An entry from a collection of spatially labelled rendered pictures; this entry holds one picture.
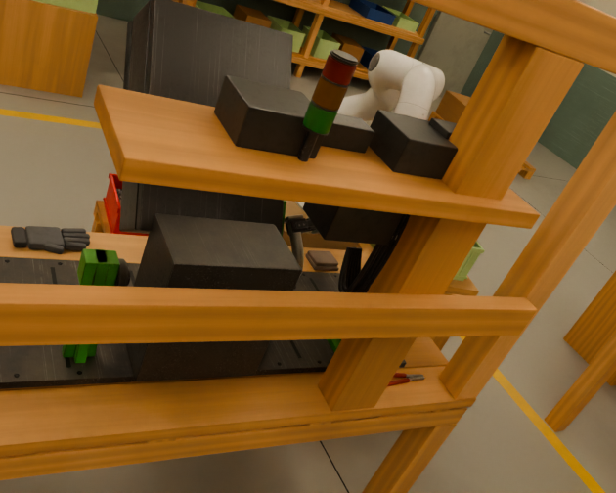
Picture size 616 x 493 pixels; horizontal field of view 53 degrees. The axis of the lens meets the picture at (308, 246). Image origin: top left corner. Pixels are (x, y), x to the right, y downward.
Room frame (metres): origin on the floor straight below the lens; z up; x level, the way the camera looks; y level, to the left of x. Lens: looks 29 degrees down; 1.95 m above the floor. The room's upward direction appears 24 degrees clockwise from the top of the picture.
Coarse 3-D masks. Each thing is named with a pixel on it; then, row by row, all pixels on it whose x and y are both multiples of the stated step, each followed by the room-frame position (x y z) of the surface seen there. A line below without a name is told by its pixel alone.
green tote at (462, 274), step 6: (372, 246) 2.32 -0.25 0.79; (474, 246) 2.42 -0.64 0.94; (480, 246) 2.40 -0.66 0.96; (474, 252) 2.37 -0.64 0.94; (480, 252) 2.38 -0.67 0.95; (468, 258) 2.36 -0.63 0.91; (474, 258) 2.38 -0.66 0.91; (462, 264) 2.36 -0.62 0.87; (468, 264) 2.37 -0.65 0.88; (462, 270) 2.37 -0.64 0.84; (468, 270) 2.38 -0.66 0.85; (456, 276) 2.36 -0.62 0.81; (462, 276) 2.38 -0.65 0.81
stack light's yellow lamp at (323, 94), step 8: (320, 80) 1.01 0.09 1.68; (320, 88) 1.01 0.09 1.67; (328, 88) 1.00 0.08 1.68; (336, 88) 1.00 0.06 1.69; (344, 88) 1.01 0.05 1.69; (312, 96) 1.02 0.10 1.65; (320, 96) 1.00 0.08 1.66; (328, 96) 1.00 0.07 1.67; (336, 96) 1.00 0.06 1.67; (320, 104) 1.00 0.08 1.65; (328, 104) 1.00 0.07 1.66; (336, 104) 1.01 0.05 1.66
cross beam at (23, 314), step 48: (0, 288) 0.70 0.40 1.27; (48, 288) 0.75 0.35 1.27; (96, 288) 0.79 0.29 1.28; (144, 288) 0.84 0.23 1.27; (0, 336) 0.68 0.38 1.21; (48, 336) 0.72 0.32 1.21; (96, 336) 0.76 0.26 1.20; (144, 336) 0.81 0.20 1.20; (192, 336) 0.87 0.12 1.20; (240, 336) 0.93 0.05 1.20; (288, 336) 0.99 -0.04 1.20; (336, 336) 1.06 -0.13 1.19; (384, 336) 1.14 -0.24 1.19; (432, 336) 1.23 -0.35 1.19
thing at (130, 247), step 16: (0, 240) 1.25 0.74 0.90; (96, 240) 1.42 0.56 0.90; (112, 240) 1.45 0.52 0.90; (128, 240) 1.49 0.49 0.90; (144, 240) 1.52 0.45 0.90; (0, 256) 1.19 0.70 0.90; (16, 256) 1.22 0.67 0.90; (32, 256) 1.24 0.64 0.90; (48, 256) 1.27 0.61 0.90; (64, 256) 1.30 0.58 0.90; (128, 256) 1.41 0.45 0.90; (304, 256) 1.82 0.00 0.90; (336, 256) 1.92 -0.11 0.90; (368, 256) 2.02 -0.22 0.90; (336, 272) 1.82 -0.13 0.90
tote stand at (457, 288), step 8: (368, 248) 2.29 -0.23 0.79; (456, 280) 2.36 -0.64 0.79; (464, 280) 2.40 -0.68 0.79; (448, 288) 2.29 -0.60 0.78; (456, 288) 2.30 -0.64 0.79; (464, 288) 2.33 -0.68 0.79; (472, 288) 2.36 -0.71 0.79; (440, 336) 2.34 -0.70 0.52; (448, 336) 2.35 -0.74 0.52; (440, 344) 2.35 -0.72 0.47
